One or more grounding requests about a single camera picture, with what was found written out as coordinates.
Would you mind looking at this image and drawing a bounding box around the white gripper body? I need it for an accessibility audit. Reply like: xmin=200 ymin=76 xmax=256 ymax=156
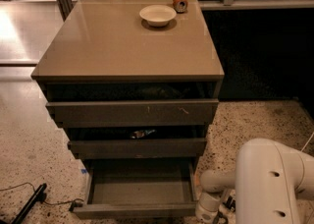
xmin=195 ymin=192 xmax=229 ymax=224

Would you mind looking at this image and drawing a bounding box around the orange soda can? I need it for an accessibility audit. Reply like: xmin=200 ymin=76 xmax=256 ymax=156
xmin=173 ymin=0 xmax=188 ymax=13

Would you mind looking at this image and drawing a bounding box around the black cable with adapter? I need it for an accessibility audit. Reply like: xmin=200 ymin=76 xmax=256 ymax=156
xmin=42 ymin=196 xmax=85 ymax=212

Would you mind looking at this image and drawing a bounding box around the black bar on floor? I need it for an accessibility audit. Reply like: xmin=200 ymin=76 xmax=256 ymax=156
xmin=11 ymin=183 xmax=47 ymax=224

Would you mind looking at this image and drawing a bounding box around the grey drawer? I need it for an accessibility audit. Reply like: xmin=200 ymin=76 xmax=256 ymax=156
xmin=46 ymin=99 xmax=218 ymax=128
xmin=68 ymin=139 xmax=206 ymax=159
xmin=73 ymin=158 xmax=196 ymax=219

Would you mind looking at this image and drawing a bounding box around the black power strip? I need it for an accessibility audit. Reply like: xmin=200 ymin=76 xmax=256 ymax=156
xmin=224 ymin=196 xmax=236 ymax=212

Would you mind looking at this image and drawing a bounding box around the grey drawer cabinet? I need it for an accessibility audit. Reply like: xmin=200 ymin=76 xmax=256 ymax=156
xmin=30 ymin=0 xmax=226 ymax=170

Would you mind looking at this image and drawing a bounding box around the grey top drawer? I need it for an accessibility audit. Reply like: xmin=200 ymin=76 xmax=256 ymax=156
xmin=46 ymin=99 xmax=218 ymax=128

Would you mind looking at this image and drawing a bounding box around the thin black wire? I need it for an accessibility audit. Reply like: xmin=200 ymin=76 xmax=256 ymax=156
xmin=0 ymin=182 xmax=37 ymax=194

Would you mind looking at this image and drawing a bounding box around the grey middle drawer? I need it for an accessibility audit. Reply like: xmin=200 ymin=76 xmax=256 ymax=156
xmin=68 ymin=139 xmax=206 ymax=159

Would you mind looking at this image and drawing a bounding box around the grey bottom drawer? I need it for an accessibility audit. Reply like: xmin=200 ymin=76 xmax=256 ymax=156
xmin=73 ymin=158 xmax=196 ymax=219

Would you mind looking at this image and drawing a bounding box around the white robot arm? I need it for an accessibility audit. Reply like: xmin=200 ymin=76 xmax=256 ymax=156
xmin=195 ymin=139 xmax=314 ymax=224

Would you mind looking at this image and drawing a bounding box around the snack bag in drawer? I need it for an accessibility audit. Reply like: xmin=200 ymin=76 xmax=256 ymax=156
xmin=131 ymin=129 xmax=155 ymax=140

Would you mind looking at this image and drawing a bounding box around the white paper bowl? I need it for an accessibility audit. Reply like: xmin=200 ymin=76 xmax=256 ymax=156
xmin=139 ymin=5 xmax=177 ymax=28

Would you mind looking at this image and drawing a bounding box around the white power cable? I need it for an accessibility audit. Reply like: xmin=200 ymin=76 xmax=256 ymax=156
xmin=300 ymin=132 xmax=314 ymax=153

